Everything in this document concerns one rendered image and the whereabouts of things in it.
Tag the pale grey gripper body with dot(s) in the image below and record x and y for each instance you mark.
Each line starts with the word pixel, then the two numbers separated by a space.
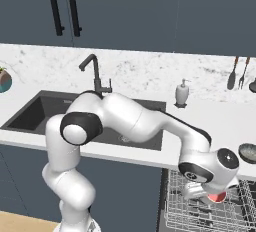
pixel 195 191

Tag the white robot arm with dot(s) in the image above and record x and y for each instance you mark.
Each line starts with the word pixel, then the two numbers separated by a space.
pixel 126 119

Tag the red cup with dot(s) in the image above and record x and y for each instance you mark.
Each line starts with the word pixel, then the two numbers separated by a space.
pixel 217 198

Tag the dark speckled bowl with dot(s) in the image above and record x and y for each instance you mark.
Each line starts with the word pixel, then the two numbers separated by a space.
pixel 248 153

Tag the dark blue cupboard door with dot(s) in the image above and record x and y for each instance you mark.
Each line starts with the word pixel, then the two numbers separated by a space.
pixel 126 12
pixel 216 14
pixel 26 9

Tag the dark blue base cupboard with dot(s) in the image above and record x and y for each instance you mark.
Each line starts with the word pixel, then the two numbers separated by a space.
pixel 126 189

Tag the white soap dispenser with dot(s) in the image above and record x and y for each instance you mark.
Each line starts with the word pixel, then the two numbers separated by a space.
pixel 182 93

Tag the dark hanging spoon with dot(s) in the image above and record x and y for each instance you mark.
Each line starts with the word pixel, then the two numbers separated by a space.
pixel 232 77

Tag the dark hanging utensil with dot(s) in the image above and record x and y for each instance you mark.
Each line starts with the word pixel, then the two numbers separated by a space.
pixel 253 86

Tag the dark hanging fork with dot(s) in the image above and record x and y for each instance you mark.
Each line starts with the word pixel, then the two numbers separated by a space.
pixel 243 74

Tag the black tap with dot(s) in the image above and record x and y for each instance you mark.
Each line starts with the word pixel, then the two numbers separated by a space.
pixel 97 76

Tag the dark grey sink basin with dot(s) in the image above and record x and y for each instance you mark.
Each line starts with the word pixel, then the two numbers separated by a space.
pixel 36 112

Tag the teal and brown plant pot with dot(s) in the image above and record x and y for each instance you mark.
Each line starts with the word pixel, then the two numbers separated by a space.
pixel 4 81

